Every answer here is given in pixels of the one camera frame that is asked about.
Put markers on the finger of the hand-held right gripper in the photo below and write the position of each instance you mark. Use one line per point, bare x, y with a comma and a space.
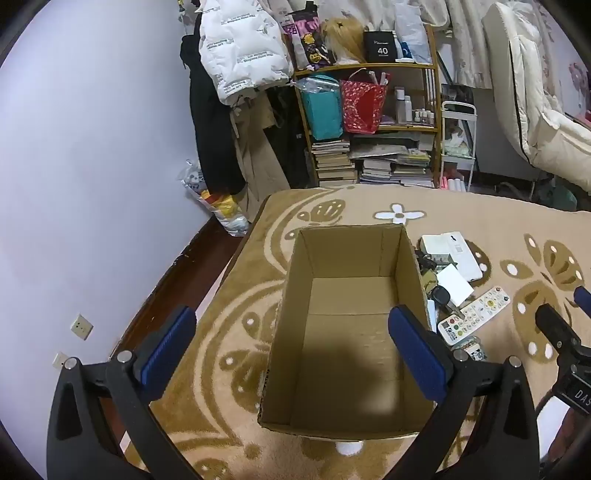
585, 300
554, 325

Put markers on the wooden shelf unit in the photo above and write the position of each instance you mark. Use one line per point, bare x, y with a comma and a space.
369, 68

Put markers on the purple patterned packet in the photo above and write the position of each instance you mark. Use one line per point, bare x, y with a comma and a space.
307, 37

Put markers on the brown cardboard box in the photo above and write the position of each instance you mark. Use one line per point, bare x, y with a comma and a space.
346, 323

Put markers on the bundle of pale rolls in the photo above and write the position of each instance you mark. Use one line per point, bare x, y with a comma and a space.
452, 183

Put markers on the white cosmetic bottle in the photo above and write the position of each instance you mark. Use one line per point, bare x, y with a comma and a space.
409, 110
400, 104

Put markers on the white padded quilt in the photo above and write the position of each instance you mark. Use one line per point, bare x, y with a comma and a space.
521, 92

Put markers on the red gift bag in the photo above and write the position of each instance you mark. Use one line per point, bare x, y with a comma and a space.
362, 108

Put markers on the blonde wig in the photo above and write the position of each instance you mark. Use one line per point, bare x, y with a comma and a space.
344, 39

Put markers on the teal paper bag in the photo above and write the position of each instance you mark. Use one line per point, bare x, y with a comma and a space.
323, 115

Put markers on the olive green pouch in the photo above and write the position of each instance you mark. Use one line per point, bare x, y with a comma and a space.
428, 278

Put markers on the black hanging jacket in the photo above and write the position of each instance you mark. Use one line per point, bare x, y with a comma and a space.
288, 138

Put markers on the pale green tissue pack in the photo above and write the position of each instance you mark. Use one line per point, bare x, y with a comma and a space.
455, 148

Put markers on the colourful plastic bag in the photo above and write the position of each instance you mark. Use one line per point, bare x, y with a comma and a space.
221, 210

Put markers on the black box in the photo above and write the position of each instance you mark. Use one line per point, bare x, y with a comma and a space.
381, 48

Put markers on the white plastic bag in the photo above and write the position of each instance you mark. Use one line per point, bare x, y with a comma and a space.
411, 27

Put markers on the stack of old books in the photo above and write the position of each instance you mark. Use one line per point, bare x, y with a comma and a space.
332, 161

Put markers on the white puffer jacket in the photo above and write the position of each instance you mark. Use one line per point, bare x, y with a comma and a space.
240, 41

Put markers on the white flat card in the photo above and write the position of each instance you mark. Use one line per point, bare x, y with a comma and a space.
455, 282

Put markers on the small black gadget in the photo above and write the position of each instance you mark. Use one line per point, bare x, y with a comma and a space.
425, 261

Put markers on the white metal cart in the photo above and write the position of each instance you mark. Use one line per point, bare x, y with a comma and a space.
457, 158

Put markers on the pile of books and magazines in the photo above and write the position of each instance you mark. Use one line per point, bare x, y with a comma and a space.
397, 168

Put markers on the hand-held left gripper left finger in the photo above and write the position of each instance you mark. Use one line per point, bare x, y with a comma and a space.
168, 350

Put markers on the cartoon printed earbuds case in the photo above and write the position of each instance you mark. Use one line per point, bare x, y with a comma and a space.
471, 348

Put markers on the white rectangular plastic device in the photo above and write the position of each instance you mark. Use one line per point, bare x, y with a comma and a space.
464, 258

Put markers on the clear plastic bag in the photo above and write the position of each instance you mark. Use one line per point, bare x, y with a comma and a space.
316, 84

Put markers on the row of small cosmetic jars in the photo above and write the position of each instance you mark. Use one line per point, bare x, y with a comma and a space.
425, 117

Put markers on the white rectangular box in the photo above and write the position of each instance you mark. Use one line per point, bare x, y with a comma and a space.
434, 244

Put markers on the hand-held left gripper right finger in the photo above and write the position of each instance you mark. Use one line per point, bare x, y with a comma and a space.
418, 355

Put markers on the beige hanging coat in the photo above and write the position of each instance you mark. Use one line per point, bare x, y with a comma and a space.
258, 166

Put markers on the cream hanging fabric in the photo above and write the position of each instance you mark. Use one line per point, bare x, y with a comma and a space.
466, 46

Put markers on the white wall socket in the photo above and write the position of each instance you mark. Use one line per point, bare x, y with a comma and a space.
61, 360
81, 326

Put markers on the brown wooden bed frame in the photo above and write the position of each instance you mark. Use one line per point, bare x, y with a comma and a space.
184, 251

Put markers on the black headed key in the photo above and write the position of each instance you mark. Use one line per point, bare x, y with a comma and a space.
441, 295

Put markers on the black hanging coat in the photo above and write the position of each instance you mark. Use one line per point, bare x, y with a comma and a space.
207, 129

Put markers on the white remote control colourful buttons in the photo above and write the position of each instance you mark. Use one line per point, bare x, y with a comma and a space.
478, 308

